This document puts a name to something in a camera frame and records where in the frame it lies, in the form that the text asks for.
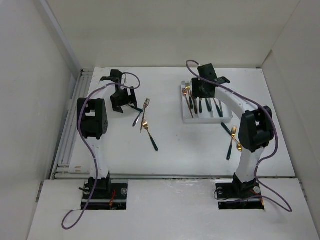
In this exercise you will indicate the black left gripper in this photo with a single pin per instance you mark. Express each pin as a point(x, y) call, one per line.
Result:
point(129, 100)

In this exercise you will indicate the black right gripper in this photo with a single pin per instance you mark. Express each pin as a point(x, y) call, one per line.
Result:
point(196, 93)

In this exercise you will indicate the gold knife green handle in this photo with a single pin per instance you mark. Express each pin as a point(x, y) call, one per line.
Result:
point(208, 105)
point(200, 109)

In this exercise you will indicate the gold fork green handle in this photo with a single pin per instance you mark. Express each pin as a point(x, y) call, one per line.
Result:
point(231, 142)
point(146, 127)
point(188, 88)

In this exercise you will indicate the rose gold fork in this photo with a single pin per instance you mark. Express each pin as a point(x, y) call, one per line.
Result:
point(194, 103)
point(184, 92)

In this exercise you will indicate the gold spoon green handle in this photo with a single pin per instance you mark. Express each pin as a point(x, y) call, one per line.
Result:
point(239, 146)
point(136, 108)
point(218, 108)

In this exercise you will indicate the silver fork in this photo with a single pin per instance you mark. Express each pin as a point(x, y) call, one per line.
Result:
point(137, 118)

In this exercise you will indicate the silver spoon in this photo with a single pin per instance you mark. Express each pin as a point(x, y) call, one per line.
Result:
point(220, 105)

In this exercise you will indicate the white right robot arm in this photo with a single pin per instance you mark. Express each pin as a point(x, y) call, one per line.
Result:
point(255, 132)

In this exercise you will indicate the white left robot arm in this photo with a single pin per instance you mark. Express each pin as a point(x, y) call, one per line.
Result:
point(92, 121)

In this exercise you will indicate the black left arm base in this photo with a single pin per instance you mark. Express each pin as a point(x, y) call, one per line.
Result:
point(114, 200)

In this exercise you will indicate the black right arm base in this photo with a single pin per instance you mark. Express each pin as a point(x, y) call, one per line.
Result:
point(232, 196)

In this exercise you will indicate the white plastic cutlery tray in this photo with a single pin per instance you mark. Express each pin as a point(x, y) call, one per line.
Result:
point(205, 117)

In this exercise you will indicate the aluminium rail frame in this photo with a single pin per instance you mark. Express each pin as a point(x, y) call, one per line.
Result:
point(62, 158)

